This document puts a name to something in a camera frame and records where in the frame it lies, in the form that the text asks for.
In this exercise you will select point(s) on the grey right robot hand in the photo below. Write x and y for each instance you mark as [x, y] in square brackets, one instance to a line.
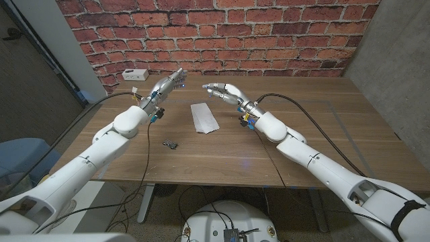
[231, 92]

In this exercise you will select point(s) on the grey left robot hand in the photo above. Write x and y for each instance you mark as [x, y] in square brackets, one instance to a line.
[164, 87]

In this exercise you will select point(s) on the white receipt paper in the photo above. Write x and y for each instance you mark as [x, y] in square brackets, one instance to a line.
[205, 119]

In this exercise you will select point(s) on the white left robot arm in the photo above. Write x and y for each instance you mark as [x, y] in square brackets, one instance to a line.
[100, 151]

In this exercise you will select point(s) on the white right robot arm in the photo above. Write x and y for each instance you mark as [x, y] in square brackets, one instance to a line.
[319, 164]

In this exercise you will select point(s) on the small dark toy car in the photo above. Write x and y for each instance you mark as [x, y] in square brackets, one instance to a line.
[170, 144]

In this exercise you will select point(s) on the white power strip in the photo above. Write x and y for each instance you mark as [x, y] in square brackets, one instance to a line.
[134, 74]

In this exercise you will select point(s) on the red brick printed backdrop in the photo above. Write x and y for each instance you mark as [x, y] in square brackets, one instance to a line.
[218, 40]

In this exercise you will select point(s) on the round black table foot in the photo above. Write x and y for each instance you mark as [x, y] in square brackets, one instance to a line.
[166, 190]

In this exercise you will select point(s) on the grey metal table leg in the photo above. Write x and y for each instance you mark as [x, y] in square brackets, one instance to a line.
[317, 211]
[146, 205]

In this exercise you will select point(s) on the white floor platform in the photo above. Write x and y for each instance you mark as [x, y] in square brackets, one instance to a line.
[107, 195]

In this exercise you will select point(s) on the white robot torso base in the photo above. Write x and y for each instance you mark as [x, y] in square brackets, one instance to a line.
[242, 215]

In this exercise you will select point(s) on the small grey electronics box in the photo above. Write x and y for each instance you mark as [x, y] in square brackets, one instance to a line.
[231, 235]

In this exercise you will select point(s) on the blue chair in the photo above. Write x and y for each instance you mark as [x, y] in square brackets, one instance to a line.
[23, 158]

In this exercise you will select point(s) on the white robot chest edge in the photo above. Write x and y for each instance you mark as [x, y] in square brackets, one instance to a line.
[67, 238]

